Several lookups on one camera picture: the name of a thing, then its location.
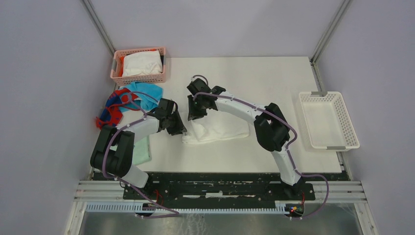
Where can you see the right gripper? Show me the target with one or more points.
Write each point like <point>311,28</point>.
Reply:
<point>192,113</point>

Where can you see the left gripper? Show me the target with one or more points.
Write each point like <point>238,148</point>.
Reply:
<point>180,127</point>

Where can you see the white towel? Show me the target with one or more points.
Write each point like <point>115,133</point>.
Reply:
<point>216,126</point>
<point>142,63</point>

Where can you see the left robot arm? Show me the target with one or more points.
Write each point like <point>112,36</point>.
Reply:
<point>130,174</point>

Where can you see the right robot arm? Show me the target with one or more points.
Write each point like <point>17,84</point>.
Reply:
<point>273,132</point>

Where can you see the mint green towel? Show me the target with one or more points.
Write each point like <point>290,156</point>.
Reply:
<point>142,154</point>

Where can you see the red and blue towel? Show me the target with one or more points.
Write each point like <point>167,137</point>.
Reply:
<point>117,103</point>

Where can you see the white towel in basket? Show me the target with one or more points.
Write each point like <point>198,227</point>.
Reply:
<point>142,63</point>

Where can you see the pink plastic basket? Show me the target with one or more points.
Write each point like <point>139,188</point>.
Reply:
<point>117,64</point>

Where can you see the white plastic basket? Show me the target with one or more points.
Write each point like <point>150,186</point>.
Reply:
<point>324,122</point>

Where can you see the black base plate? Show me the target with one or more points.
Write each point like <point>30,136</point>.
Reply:
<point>224,190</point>

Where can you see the white slotted cable duct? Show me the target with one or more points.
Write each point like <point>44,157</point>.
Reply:
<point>137,207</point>

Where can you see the aluminium frame rails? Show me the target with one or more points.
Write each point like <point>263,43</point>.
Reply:
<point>338,192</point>

